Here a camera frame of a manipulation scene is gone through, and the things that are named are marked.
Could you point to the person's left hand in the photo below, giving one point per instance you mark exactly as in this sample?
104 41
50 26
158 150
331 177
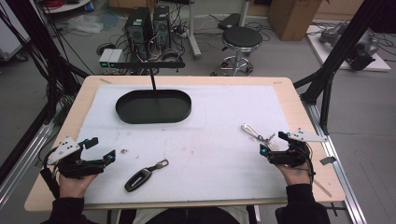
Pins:
73 187

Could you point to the black case on floor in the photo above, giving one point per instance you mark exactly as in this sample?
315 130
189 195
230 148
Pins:
229 21

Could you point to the black car key fob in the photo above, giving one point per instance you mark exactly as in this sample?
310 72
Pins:
138 181

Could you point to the white table mat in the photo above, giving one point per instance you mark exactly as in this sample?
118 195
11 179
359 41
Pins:
202 155

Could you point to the clear plastic bag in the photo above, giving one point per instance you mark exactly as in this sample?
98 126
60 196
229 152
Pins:
84 24

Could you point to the black frame beam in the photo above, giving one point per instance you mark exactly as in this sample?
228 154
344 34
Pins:
342 46
34 43

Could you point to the slim black computer tower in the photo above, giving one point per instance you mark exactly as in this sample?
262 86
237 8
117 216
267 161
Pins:
162 26

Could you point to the brown cardboard box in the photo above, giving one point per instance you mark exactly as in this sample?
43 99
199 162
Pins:
292 18

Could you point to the white stand leg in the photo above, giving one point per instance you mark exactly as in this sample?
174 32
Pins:
193 28

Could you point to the round white table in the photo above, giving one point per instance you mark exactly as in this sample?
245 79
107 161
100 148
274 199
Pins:
67 5

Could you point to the grey machine on board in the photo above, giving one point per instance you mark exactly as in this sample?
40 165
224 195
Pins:
362 46

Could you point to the aluminium rail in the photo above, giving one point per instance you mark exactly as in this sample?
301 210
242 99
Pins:
339 174
21 161

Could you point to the large black computer tower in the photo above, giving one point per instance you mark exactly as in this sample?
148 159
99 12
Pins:
138 31

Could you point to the white floor board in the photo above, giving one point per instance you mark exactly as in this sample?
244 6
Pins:
323 53

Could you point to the small grey metal plate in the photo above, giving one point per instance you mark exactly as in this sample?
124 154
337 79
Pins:
328 160

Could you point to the person's right hand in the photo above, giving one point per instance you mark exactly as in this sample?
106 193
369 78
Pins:
297 175

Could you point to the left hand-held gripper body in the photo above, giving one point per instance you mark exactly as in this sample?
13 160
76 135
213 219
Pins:
67 150

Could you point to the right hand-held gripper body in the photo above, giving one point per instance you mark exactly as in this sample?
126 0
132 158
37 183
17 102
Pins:
291 156

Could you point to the black oval tray key stand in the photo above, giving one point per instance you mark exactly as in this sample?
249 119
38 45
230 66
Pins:
154 107

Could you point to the black round stool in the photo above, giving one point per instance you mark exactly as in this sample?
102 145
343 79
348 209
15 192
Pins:
242 38

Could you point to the white power supply box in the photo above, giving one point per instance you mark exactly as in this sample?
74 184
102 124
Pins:
106 57
115 56

